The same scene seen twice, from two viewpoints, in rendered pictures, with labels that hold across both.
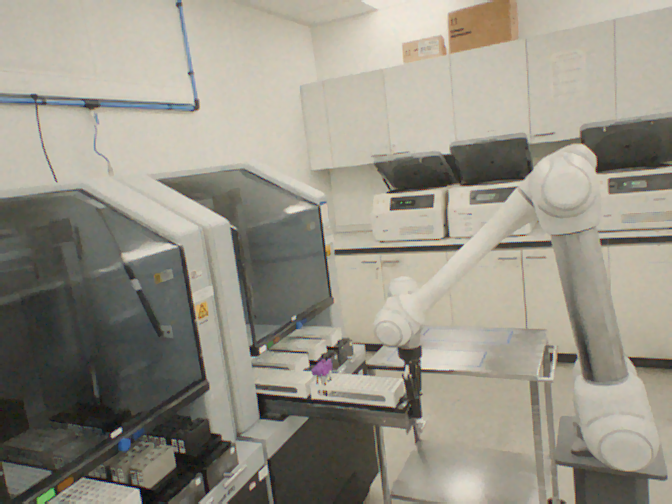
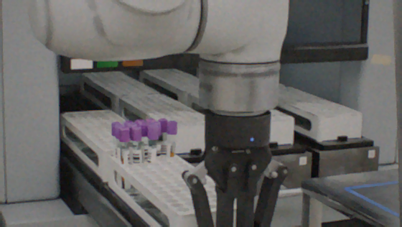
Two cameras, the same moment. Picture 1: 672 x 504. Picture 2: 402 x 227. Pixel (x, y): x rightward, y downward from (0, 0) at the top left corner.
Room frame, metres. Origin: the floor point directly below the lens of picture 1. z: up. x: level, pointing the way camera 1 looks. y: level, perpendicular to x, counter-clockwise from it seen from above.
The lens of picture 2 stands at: (0.85, -0.75, 1.19)
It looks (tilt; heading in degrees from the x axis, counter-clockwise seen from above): 12 degrees down; 40
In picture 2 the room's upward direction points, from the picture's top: 1 degrees clockwise
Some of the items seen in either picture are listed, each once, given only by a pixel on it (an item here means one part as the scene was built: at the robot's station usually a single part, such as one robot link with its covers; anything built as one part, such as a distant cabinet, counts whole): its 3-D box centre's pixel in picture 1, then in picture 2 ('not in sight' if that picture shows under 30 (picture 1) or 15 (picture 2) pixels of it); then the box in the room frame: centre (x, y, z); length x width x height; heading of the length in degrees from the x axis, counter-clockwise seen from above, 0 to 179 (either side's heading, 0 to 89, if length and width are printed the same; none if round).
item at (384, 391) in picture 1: (356, 390); (172, 199); (1.66, -0.02, 0.83); 0.30 x 0.10 x 0.06; 63
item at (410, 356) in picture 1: (410, 359); (237, 149); (1.57, -0.20, 0.96); 0.08 x 0.07 x 0.09; 153
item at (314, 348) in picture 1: (289, 349); (237, 119); (2.14, 0.22, 0.83); 0.30 x 0.10 x 0.06; 63
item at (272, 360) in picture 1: (270, 364); (165, 125); (2.00, 0.29, 0.83); 0.30 x 0.10 x 0.06; 63
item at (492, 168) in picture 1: (492, 184); not in sight; (3.97, -1.24, 1.24); 0.62 x 0.56 x 0.69; 153
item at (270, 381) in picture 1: (275, 383); (107, 145); (1.81, 0.26, 0.83); 0.30 x 0.10 x 0.06; 63
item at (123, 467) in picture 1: (137, 464); not in sight; (1.36, 0.59, 0.85); 0.12 x 0.02 x 0.06; 153
